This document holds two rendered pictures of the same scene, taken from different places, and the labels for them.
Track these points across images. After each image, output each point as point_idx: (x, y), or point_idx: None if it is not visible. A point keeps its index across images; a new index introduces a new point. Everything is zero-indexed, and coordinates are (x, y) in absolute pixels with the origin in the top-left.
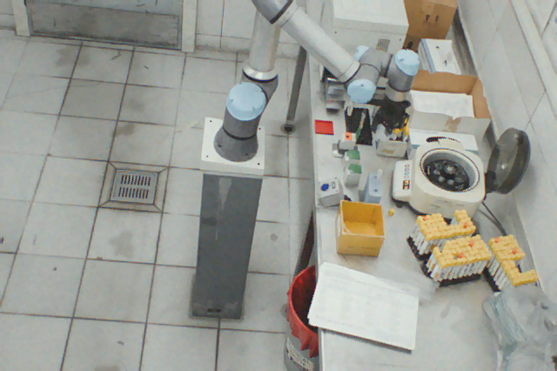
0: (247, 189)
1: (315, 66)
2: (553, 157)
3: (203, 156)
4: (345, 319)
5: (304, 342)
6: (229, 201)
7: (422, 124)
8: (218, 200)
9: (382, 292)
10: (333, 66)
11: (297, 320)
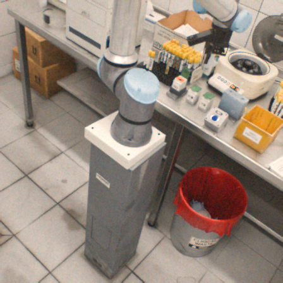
0: (156, 160)
1: (88, 54)
2: None
3: (126, 156)
4: None
5: (222, 230)
6: (144, 179)
7: (198, 48)
8: (138, 184)
9: None
10: (226, 7)
11: (214, 220)
